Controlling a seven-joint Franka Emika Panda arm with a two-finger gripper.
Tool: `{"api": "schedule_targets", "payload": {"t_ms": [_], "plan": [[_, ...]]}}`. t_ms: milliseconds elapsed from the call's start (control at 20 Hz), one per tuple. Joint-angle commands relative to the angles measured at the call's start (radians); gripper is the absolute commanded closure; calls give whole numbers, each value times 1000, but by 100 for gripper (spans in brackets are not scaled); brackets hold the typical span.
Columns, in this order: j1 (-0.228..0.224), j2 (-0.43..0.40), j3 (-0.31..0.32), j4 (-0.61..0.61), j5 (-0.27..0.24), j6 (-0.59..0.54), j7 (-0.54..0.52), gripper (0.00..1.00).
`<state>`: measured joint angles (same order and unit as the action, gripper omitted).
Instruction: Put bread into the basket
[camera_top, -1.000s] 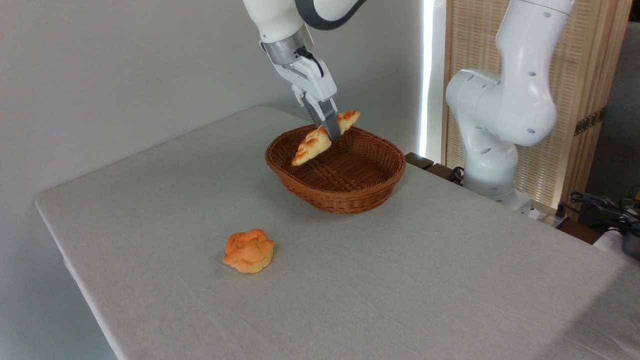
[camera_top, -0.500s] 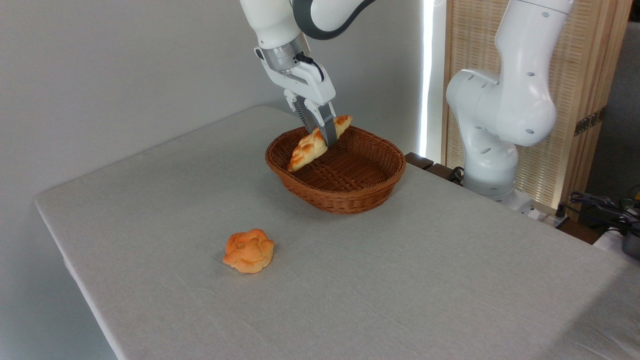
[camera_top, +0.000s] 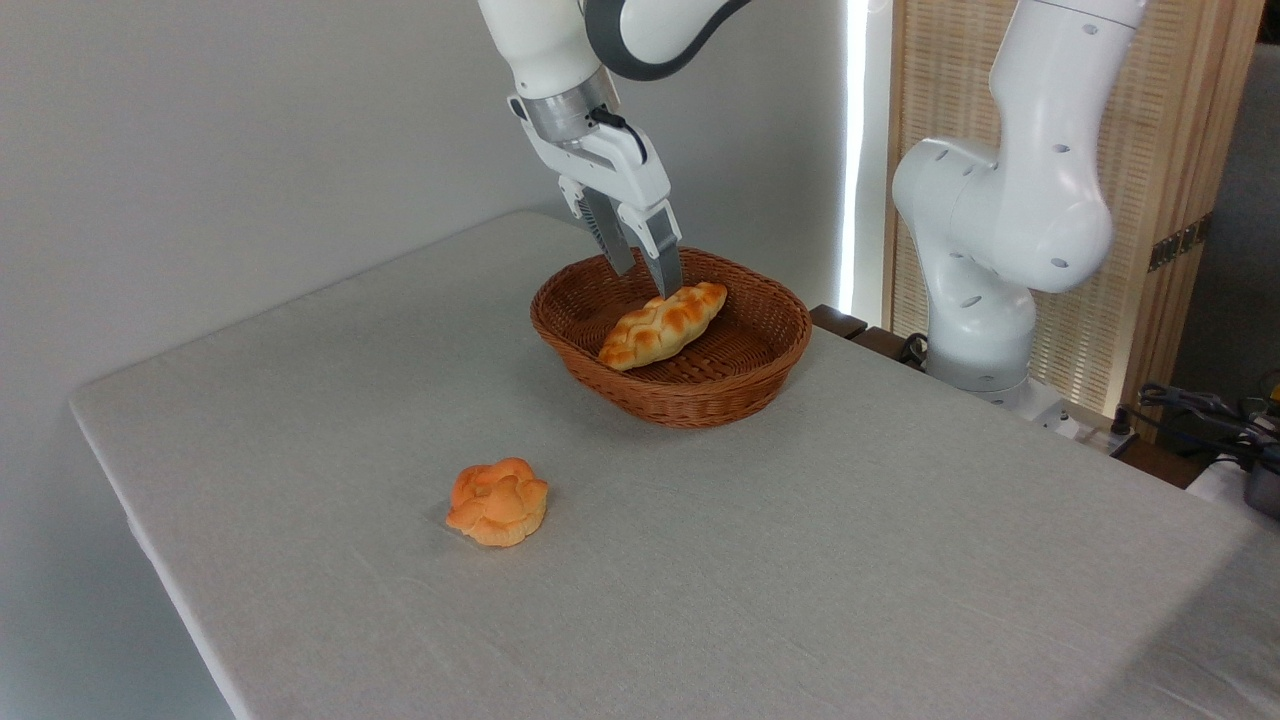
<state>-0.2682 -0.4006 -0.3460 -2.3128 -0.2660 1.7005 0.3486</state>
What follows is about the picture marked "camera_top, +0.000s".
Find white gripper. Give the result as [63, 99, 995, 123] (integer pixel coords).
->
[506, 93, 686, 300]

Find long braided bread loaf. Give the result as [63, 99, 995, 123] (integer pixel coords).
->
[597, 281, 729, 373]

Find brown wicker basket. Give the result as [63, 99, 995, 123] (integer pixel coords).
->
[529, 247, 813, 430]

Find round orange bread bun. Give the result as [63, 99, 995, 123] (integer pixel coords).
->
[445, 457, 550, 548]

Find dark wooden block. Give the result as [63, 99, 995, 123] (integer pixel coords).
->
[809, 304, 870, 342]

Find grey tablecloth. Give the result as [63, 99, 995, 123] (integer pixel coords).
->
[68, 210, 1280, 720]

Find dark metal screen hinge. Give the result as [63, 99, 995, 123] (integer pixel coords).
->
[1147, 212, 1215, 273]

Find wooden slatted folding screen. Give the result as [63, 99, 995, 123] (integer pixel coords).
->
[884, 0, 1267, 418]

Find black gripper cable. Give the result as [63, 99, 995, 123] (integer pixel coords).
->
[589, 106, 650, 167]

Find black cable bundle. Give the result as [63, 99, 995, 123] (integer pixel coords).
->
[1110, 380, 1280, 473]

